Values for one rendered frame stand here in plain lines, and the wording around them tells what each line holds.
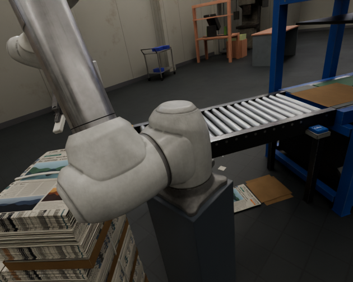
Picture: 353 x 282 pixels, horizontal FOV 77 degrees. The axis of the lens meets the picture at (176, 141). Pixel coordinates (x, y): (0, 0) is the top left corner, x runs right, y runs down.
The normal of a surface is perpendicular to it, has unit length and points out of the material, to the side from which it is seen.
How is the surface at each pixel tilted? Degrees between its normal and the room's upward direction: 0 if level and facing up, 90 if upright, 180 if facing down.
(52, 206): 2
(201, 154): 89
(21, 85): 90
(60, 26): 70
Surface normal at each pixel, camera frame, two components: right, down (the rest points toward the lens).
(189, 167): 0.57, 0.38
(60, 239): -0.06, 0.48
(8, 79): 0.73, 0.23
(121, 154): 0.53, -0.10
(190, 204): -0.14, -0.72
